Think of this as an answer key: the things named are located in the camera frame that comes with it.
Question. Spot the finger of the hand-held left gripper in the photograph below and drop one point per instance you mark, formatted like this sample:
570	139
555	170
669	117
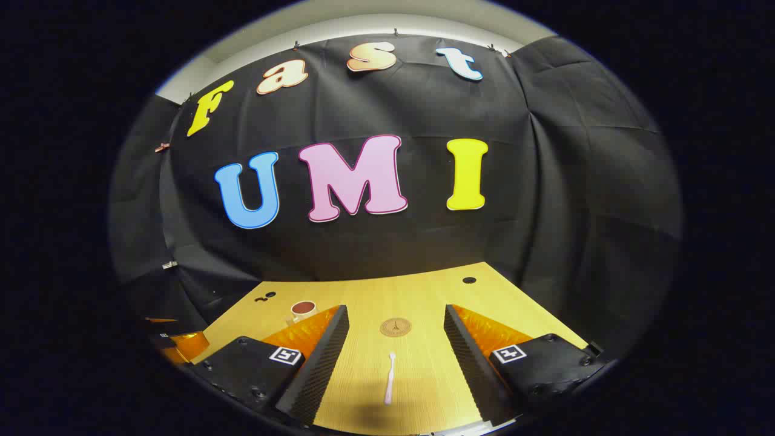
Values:
187	348
160	320

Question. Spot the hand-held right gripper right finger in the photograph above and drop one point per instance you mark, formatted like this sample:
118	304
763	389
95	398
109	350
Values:
472	363

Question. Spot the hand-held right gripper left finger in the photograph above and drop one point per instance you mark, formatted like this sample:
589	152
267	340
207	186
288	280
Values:
321	363

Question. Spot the beige cup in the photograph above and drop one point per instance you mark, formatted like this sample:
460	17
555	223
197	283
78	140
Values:
301	313

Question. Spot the wooden desktop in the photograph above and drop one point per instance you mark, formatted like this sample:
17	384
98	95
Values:
399	297

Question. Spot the white toothbrush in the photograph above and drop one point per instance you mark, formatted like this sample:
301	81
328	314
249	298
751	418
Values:
390	378

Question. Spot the round cork coaster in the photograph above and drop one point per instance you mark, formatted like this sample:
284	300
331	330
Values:
395	327

